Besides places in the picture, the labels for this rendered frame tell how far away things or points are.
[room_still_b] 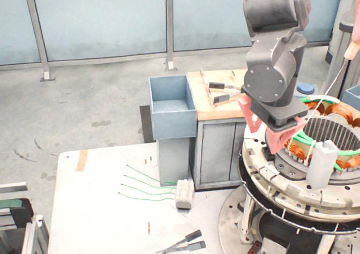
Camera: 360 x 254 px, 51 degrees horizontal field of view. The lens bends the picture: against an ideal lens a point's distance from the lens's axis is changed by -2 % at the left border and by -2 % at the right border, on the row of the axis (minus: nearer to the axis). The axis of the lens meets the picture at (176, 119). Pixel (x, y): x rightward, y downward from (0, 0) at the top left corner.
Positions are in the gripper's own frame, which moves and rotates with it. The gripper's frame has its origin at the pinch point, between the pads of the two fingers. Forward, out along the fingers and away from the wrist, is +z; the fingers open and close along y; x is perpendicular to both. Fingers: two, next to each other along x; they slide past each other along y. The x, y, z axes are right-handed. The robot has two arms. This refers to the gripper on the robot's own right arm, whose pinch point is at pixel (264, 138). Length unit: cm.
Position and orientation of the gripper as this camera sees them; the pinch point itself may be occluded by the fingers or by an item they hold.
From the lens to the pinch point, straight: 69.3
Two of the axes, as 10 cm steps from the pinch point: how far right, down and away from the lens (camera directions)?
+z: -0.2, 7.8, 6.3
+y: 4.6, 5.6, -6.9
